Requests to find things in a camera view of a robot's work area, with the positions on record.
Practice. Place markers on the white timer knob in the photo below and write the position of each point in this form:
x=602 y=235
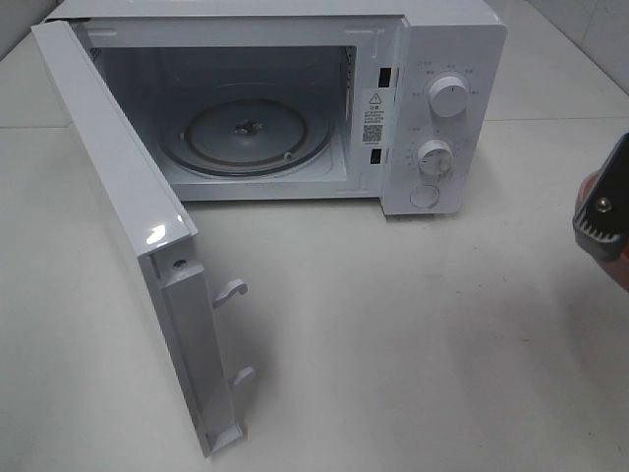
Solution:
x=435 y=157

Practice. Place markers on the round white door button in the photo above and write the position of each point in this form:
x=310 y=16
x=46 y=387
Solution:
x=424 y=196

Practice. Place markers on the pink plate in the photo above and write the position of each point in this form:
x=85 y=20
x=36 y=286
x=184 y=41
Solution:
x=618 y=270

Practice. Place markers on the glass microwave turntable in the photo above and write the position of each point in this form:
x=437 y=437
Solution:
x=246 y=137

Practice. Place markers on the white microwave door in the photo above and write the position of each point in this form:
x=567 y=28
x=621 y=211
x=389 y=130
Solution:
x=154 y=233

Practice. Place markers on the upper white power knob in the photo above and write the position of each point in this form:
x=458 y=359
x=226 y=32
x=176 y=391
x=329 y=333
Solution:
x=448 y=95

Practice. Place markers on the white microwave oven body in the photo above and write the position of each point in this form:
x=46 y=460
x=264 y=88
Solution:
x=366 y=64

